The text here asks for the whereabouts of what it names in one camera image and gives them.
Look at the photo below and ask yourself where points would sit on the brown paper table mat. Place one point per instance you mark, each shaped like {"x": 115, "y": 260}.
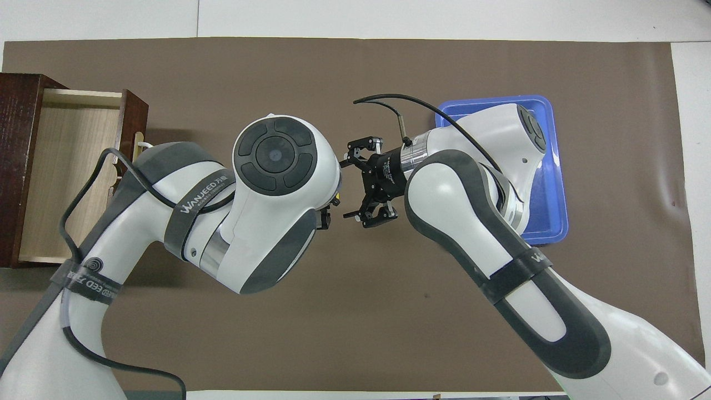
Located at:
{"x": 389, "y": 311}

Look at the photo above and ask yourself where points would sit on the dark wooden drawer cabinet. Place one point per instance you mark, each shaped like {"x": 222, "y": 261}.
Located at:
{"x": 16, "y": 166}

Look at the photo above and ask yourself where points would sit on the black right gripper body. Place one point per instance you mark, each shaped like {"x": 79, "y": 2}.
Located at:
{"x": 386, "y": 175}

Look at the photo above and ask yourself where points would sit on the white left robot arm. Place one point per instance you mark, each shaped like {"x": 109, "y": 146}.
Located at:
{"x": 266, "y": 233}

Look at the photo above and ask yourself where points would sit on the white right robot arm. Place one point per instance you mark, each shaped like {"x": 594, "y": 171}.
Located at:
{"x": 489, "y": 233}

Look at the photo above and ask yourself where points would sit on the blue plastic tray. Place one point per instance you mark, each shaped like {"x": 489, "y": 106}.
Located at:
{"x": 555, "y": 211}

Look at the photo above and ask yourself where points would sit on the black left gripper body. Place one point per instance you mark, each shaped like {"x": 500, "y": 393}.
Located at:
{"x": 324, "y": 219}

